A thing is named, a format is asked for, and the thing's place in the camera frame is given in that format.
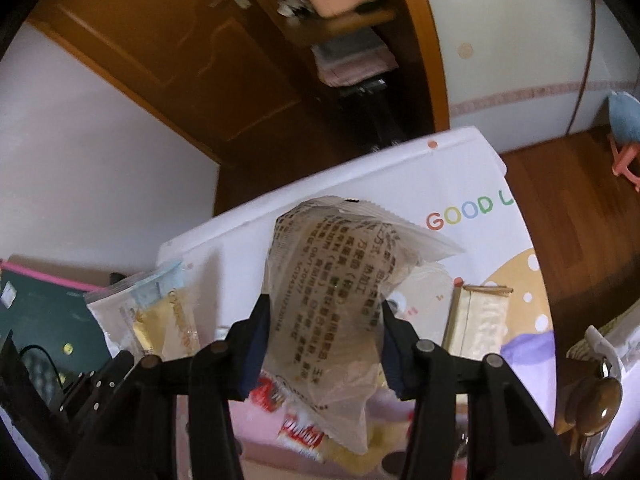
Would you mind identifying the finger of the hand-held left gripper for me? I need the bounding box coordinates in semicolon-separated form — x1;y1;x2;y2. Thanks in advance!
0;331;62;432
50;351;137;441

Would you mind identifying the wooden shelf unit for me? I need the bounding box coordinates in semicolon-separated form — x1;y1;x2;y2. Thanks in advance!
240;0;451;156

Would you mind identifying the wooden bed frame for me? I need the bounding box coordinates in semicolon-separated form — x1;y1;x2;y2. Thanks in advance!
552;355;626;461

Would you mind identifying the green chalkboard with pink frame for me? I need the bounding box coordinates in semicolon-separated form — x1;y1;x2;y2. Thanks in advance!
0;257;116;411

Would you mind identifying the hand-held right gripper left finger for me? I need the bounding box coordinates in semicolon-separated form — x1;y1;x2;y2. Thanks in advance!
60;292;273;480

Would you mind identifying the stack of folded cloths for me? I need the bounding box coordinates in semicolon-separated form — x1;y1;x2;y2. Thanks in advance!
310;30;401;88

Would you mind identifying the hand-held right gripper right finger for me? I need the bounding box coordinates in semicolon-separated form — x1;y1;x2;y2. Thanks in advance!
380;300;576;480

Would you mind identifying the beige long snack packet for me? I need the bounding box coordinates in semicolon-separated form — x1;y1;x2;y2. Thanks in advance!
442;284;513;358

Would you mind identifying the yellow clear snack packet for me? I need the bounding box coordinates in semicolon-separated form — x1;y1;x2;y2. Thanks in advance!
85;259;201;361

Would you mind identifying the white bed sheet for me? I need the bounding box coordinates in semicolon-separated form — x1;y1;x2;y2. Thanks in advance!
565;297;640;478

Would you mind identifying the pink plastic stool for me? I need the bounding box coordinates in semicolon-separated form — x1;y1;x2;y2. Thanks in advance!
607;132;640;188

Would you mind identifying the brown wooden door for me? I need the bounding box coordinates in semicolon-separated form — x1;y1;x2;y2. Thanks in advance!
25;0;311;166

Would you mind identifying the red white snack packet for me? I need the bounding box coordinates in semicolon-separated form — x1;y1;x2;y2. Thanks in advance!
249;372;328;463

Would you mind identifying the printed cartoon tablecloth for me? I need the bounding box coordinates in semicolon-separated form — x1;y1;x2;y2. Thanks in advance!
155;127;558;480

